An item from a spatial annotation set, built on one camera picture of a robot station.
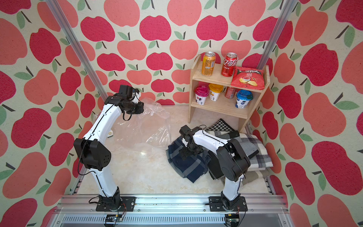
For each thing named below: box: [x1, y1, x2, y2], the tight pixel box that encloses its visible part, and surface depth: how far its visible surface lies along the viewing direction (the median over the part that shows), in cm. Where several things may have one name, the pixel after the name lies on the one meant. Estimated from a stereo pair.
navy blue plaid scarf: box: [165, 138, 212, 184], surface depth 87 cm
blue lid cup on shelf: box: [234, 89, 254, 109], surface depth 87 cm
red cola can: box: [220, 52, 238, 78], surface depth 72 cm
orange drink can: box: [201, 51, 217, 77], surface depth 73 cm
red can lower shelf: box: [224, 86, 236, 99], surface depth 95 cm
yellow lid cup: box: [208, 83, 224, 102], surface depth 91 cm
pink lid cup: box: [193, 84, 210, 106], surface depth 90 cm
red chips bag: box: [230, 66, 266, 91], surface depth 71 cm
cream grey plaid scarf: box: [238, 132, 274, 169], surface depth 86 cm
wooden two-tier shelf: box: [188, 54, 271, 133], surface depth 90 cm
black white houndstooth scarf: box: [205, 118, 236, 132], surface depth 104 cm
